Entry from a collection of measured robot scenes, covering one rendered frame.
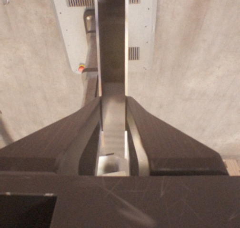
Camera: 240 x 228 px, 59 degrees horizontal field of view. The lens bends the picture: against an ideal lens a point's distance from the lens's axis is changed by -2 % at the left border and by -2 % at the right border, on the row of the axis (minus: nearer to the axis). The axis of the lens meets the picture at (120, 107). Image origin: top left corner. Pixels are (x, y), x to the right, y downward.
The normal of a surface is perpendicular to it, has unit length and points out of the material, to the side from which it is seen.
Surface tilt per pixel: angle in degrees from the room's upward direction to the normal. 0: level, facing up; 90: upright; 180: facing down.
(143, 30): 0
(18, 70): 0
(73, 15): 0
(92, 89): 90
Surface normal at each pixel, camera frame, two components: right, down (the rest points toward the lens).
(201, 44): 0.00, 0.74
